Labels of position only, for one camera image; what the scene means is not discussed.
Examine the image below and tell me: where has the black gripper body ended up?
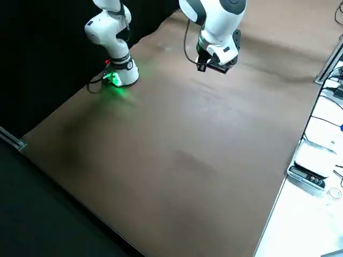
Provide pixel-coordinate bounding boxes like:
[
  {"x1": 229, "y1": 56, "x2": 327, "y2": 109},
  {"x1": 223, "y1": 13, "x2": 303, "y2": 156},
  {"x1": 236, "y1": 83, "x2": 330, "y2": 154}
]
[{"x1": 232, "y1": 29, "x2": 242, "y2": 57}]

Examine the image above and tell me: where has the silver kitchen scale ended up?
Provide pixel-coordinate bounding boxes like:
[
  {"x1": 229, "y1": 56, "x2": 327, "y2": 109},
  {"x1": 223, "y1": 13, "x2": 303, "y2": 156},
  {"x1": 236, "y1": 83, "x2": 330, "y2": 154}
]
[{"x1": 287, "y1": 139, "x2": 338, "y2": 191}]

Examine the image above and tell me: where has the small glass dish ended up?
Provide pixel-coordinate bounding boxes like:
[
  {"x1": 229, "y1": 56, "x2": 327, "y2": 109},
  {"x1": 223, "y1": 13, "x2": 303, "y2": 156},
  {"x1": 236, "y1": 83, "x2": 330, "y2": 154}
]
[{"x1": 328, "y1": 187, "x2": 343, "y2": 200}]

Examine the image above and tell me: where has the metal ring stand black base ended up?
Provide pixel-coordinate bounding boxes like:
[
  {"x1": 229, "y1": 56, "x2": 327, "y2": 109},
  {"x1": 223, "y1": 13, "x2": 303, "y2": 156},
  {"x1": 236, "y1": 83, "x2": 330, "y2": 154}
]
[{"x1": 208, "y1": 58, "x2": 238, "y2": 75}]

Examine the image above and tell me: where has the aluminium frame post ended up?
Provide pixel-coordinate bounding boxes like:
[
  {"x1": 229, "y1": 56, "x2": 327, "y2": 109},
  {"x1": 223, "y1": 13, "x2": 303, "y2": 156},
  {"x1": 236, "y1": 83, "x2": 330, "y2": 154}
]
[{"x1": 315, "y1": 37, "x2": 343, "y2": 85}]

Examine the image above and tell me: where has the black desk cable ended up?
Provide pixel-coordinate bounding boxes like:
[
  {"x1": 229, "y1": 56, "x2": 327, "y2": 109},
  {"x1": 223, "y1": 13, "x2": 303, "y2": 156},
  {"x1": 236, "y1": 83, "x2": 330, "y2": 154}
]
[{"x1": 302, "y1": 68, "x2": 343, "y2": 142}]

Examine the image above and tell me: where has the black arm base cable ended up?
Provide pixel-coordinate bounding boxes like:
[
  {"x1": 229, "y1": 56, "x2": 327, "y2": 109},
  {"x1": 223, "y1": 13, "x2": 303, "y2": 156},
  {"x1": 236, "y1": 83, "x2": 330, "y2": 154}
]
[{"x1": 87, "y1": 74, "x2": 108, "y2": 94}]

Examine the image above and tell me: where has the aluminium frame profile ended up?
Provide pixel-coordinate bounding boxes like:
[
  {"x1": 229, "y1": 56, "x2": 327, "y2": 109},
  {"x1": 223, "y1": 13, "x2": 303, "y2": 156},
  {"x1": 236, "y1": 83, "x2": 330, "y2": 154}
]
[{"x1": 0, "y1": 125, "x2": 28, "y2": 154}]

